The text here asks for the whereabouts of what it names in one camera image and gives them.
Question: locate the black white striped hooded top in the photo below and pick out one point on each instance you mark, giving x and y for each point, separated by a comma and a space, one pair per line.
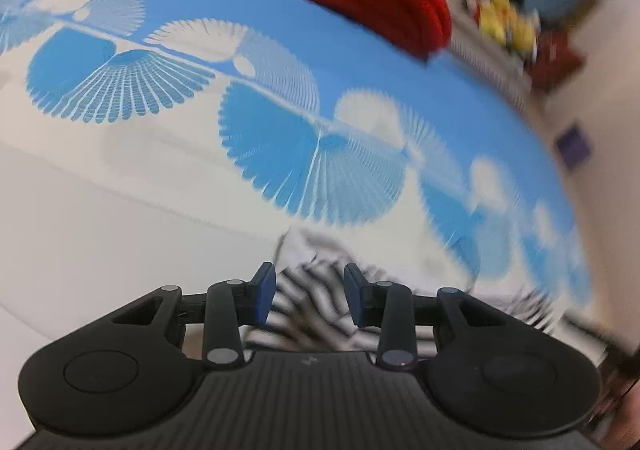
310, 305

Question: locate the yellow plush toy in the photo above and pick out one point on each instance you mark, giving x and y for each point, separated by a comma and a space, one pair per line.
500, 15
525, 33

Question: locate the person's right forearm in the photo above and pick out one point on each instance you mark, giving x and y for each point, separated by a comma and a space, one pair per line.
622, 400

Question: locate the purple box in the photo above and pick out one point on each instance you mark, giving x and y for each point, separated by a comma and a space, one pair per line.
574, 145

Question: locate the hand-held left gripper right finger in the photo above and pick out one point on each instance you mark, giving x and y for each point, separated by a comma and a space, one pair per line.
353, 294

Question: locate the dark red cushion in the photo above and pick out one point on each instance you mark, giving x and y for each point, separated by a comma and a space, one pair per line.
555, 60

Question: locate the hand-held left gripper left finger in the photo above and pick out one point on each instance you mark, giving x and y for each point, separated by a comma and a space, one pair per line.
264, 294

